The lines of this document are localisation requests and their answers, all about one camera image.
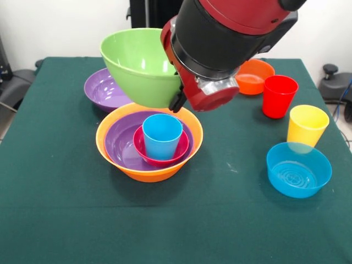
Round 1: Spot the dark green tablecloth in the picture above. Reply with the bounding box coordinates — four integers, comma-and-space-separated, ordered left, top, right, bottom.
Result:
0, 56, 352, 264

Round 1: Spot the blue plastic bowl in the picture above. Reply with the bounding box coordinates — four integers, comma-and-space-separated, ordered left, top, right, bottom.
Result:
266, 141, 333, 199

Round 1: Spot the yellow plastic cup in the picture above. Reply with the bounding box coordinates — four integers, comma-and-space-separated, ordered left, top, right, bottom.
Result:
287, 104, 330, 148

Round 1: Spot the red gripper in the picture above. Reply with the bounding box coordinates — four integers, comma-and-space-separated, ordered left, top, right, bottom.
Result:
160, 15, 240, 113

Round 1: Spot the small red-orange plastic bowl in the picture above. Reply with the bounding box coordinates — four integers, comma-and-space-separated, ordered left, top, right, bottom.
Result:
234, 58, 276, 96

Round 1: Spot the large orange plastic bowl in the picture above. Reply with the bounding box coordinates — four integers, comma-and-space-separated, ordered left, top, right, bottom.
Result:
96, 103, 204, 183

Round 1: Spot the black padded chair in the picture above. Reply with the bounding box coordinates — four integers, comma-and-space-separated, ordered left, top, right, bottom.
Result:
0, 68, 36, 111

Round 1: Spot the purple plastic bowl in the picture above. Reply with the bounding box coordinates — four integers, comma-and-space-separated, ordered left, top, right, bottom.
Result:
84, 68, 135, 113
104, 110, 195, 171

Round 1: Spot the green plastic bowl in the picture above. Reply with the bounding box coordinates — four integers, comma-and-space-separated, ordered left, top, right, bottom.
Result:
100, 27, 182, 109

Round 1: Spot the red plastic cup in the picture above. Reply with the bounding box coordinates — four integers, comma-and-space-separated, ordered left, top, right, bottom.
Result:
262, 74, 299, 119

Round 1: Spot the pink plastic bowl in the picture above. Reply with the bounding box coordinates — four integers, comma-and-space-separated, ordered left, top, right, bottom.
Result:
133, 125, 190, 168

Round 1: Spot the blue plastic cup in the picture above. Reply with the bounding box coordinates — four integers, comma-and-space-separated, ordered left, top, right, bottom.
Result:
142, 113, 184, 161

